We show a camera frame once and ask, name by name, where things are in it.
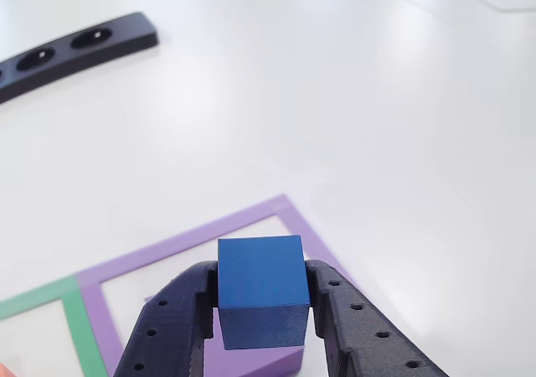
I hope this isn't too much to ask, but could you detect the green square frame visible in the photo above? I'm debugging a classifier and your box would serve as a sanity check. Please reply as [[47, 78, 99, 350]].
[[0, 275, 111, 377]]

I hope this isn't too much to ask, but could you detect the large purple cube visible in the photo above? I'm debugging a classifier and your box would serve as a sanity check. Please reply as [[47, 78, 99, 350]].
[[144, 295, 305, 377]]

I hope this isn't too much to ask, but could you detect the small blue cube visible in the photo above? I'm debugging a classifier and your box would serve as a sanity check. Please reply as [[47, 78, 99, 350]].
[[216, 235, 312, 351]]

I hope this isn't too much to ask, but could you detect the black power strip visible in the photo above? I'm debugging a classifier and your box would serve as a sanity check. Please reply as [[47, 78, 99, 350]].
[[0, 11, 159, 105]]

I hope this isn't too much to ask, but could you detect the purple square frame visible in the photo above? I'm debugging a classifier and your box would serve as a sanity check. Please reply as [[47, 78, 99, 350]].
[[76, 193, 361, 377]]

